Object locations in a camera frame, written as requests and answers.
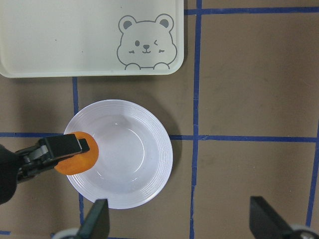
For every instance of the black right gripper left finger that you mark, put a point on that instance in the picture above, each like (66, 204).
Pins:
(97, 222)

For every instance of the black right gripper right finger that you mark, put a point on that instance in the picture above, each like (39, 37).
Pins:
(265, 222)

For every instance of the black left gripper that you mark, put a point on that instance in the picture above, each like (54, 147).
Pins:
(27, 163)

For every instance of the orange fruit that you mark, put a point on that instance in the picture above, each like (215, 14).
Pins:
(80, 162)

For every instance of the white ribbed plate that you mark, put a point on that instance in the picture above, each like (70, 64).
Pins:
(135, 154)

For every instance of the cream bear tray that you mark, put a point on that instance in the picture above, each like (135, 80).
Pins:
(66, 38)

